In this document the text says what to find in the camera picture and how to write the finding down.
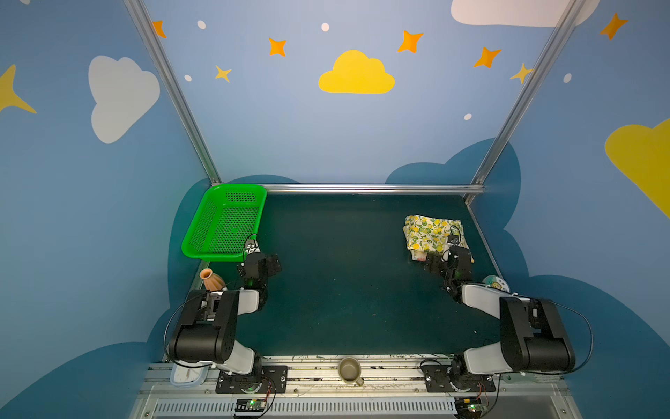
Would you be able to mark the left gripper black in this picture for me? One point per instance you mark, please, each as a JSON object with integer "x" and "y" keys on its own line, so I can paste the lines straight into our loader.
{"x": 256, "y": 260}

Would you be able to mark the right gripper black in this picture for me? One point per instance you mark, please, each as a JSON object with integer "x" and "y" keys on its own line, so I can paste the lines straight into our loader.
{"x": 447, "y": 260}

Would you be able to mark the pastel floral skirt pink flowers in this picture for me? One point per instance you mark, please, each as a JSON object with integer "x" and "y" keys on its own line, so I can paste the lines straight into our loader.
{"x": 421, "y": 256}

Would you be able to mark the lemon print skirt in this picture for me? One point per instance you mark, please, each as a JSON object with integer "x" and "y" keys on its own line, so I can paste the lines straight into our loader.
{"x": 429, "y": 234}

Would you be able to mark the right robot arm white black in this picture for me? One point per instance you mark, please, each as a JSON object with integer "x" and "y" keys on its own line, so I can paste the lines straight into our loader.
{"x": 533, "y": 338}

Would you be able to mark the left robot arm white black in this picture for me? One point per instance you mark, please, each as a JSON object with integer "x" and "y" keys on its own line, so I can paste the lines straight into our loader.
{"x": 205, "y": 333}

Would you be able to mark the tape roll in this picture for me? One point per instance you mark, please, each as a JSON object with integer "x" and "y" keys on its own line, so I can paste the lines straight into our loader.
{"x": 496, "y": 282}

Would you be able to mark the terracotta ribbed vase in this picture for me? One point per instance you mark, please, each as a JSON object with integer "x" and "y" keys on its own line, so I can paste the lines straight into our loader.
{"x": 212, "y": 281}

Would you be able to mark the green plastic basket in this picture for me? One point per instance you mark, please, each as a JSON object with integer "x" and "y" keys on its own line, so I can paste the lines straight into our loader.
{"x": 227, "y": 218}

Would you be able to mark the white square clock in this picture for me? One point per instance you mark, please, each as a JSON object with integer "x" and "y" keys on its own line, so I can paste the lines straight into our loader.
{"x": 185, "y": 378}

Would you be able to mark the olive ceramic mug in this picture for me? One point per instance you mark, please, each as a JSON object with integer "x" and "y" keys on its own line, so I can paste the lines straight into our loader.
{"x": 350, "y": 372}

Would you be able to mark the right green circuit board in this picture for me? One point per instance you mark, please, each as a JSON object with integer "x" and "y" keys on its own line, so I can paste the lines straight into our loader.
{"x": 467, "y": 408}

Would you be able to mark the green circuit board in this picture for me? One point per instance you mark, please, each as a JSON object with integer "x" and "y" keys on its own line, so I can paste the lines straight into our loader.
{"x": 250, "y": 407}
{"x": 467, "y": 408}

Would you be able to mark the left green circuit board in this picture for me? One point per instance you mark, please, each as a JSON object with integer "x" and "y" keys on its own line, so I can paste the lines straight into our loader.
{"x": 250, "y": 407}

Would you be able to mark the aluminium frame back rail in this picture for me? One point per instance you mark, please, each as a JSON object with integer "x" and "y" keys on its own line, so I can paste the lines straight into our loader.
{"x": 373, "y": 189}

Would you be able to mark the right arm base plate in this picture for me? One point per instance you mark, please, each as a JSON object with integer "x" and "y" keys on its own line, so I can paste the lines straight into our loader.
{"x": 440, "y": 379}

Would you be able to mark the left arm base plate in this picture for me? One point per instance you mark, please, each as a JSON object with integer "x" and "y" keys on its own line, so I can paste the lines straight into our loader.
{"x": 273, "y": 378}

